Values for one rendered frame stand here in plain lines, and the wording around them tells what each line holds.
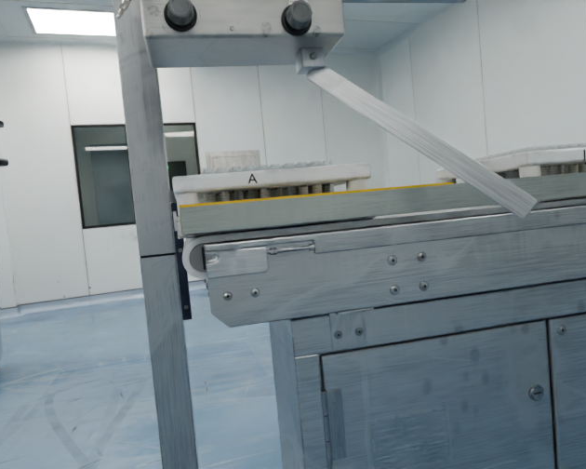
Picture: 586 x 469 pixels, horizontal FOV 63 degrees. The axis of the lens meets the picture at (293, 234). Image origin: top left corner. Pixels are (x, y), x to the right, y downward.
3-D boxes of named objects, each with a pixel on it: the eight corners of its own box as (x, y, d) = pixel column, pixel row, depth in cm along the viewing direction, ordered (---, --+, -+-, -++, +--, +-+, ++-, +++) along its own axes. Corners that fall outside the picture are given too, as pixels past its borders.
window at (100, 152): (82, 229, 534) (70, 125, 528) (82, 229, 535) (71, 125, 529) (205, 218, 581) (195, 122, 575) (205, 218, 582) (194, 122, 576)
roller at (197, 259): (191, 274, 54) (187, 245, 54) (190, 256, 81) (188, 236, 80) (220, 271, 55) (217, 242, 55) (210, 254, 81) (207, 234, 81)
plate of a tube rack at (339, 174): (318, 190, 84) (317, 178, 84) (372, 178, 60) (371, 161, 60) (176, 201, 78) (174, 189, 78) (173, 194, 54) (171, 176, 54)
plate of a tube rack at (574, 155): (527, 166, 65) (526, 151, 65) (435, 180, 89) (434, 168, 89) (672, 154, 70) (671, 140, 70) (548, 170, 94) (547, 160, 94)
